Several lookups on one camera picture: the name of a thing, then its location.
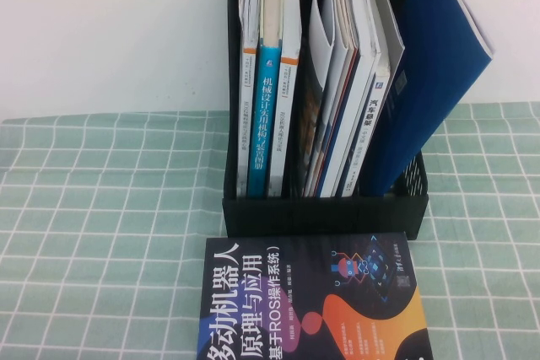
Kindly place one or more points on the black mobile robot book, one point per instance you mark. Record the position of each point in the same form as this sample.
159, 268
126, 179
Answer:
316, 292

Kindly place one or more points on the navy book with code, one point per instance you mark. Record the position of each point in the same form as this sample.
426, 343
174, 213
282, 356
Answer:
392, 103

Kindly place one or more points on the black mesh book holder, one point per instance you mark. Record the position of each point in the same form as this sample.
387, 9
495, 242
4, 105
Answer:
320, 216

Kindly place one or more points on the bright blue softcover book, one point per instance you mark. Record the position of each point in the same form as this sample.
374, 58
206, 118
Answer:
434, 60

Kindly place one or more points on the white car suspension book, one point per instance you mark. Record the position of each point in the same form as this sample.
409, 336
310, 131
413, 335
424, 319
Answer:
366, 124

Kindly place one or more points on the thin magazine red edge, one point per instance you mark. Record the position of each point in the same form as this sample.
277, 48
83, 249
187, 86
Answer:
346, 6

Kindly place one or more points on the green checked tablecloth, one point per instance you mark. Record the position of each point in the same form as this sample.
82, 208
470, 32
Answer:
105, 229

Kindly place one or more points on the teal mechanical design book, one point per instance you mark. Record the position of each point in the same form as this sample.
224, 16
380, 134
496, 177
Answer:
263, 132

